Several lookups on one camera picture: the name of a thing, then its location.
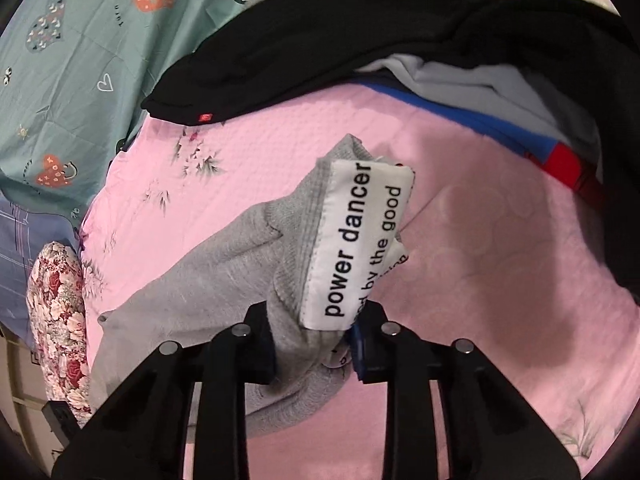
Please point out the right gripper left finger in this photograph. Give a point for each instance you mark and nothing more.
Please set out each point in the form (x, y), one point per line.
(140, 430)

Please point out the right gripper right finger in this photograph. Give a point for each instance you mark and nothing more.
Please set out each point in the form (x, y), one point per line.
(491, 431)

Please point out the grey sweatpants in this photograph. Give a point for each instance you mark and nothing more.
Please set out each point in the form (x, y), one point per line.
(311, 257)

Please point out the pink floral blanket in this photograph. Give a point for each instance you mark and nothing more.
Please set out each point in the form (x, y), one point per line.
(497, 251)

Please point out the red floral pillow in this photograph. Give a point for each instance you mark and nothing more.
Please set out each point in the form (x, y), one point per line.
(58, 322)

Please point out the blue striped cloth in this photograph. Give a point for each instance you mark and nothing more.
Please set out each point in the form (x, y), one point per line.
(22, 236)

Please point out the blue and red garment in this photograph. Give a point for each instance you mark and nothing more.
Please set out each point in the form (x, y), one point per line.
(553, 157)

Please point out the grey folded garment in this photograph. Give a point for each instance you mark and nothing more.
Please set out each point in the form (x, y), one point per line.
(530, 102)

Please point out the teal heart bedsheet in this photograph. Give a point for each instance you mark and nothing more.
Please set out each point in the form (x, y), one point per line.
(74, 74)

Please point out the black garment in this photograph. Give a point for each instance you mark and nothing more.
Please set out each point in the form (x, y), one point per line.
(278, 50)

